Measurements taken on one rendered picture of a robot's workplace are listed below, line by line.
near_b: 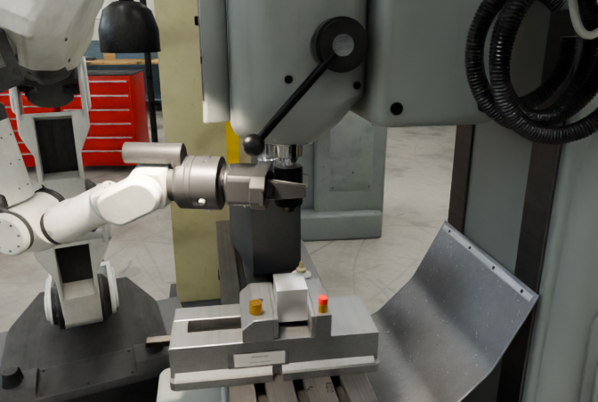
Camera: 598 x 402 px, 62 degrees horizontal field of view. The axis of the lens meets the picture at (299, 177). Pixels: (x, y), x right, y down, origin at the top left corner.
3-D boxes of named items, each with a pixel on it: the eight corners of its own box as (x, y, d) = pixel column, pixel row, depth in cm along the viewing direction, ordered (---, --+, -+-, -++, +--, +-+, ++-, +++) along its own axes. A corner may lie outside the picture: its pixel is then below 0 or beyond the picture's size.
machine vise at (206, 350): (169, 391, 80) (164, 333, 77) (177, 337, 94) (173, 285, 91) (380, 371, 85) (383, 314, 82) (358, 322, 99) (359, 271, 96)
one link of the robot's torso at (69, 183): (36, 231, 138) (10, 57, 128) (104, 222, 144) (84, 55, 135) (31, 248, 124) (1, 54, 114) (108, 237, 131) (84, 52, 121)
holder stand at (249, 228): (253, 277, 116) (250, 196, 111) (230, 240, 136) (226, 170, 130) (301, 269, 121) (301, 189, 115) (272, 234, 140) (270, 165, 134)
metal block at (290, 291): (277, 323, 84) (276, 291, 83) (273, 303, 90) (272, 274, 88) (307, 320, 85) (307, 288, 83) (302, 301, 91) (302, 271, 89)
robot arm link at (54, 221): (101, 233, 83) (19, 271, 89) (130, 208, 93) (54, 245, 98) (64, 178, 81) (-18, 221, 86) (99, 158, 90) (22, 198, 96)
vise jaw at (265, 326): (242, 343, 81) (241, 321, 80) (239, 302, 93) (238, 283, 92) (278, 340, 82) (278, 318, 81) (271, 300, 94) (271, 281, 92)
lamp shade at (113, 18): (91, 52, 63) (84, -1, 61) (145, 49, 68) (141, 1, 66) (115, 53, 58) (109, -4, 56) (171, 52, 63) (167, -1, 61)
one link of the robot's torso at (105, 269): (51, 302, 163) (44, 266, 159) (116, 290, 171) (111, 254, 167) (48, 337, 145) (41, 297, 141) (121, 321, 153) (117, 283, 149)
